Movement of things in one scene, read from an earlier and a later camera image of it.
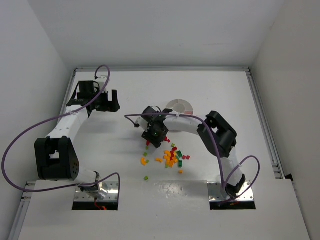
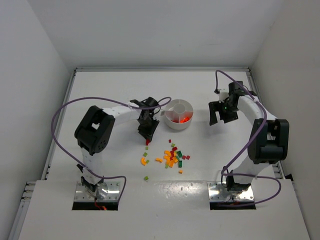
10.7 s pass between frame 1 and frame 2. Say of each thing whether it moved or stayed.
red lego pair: stayed
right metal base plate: stayed
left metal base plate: stayed
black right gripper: moved
